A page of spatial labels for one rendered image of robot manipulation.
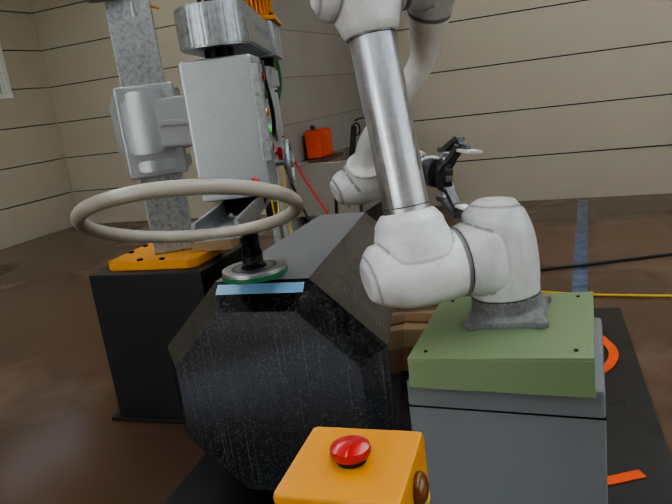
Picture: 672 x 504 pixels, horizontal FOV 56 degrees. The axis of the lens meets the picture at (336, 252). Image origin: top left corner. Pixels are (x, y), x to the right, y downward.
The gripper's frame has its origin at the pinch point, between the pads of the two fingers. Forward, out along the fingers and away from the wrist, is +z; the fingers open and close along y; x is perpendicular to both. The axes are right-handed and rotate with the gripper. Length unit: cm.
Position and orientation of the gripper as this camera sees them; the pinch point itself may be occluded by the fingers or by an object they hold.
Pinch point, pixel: (473, 181)
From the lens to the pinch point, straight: 152.6
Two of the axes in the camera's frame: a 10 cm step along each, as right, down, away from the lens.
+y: -0.2, -9.7, -2.4
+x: 9.4, -1.0, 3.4
